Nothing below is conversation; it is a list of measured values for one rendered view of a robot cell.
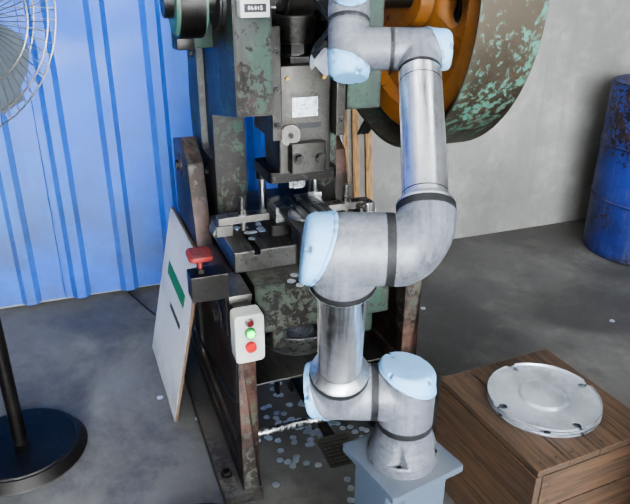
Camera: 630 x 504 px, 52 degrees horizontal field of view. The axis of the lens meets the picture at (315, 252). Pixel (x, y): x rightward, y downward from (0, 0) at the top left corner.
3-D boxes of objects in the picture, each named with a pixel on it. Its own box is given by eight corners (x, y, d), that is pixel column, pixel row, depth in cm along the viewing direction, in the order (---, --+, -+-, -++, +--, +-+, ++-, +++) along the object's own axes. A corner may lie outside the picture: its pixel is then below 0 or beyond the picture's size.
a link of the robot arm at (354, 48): (391, 71, 112) (391, 10, 113) (326, 70, 112) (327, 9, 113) (387, 86, 120) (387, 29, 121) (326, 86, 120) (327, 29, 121)
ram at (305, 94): (336, 172, 176) (338, 60, 163) (283, 178, 171) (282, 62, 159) (314, 156, 190) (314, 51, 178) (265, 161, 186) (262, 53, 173)
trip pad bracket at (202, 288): (233, 336, 169) (229, 268, 161) (196, 343, 166) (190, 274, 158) (227, 325, 174) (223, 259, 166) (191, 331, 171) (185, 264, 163)
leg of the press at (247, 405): (264, 498, 187) (253, 204, 150) (225, 509, 183) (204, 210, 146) (201, 338, 265) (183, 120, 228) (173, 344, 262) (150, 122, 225)
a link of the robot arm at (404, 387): (437, 437, 129) (443, 381, 124) (370, 435, 129) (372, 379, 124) (429, 400, 140) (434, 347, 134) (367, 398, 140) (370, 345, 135)
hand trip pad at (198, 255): (215, 283, 160) (213, 255, 157) (191, 287, 158) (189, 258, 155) (209, 271, 166) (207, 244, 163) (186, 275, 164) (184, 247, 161)
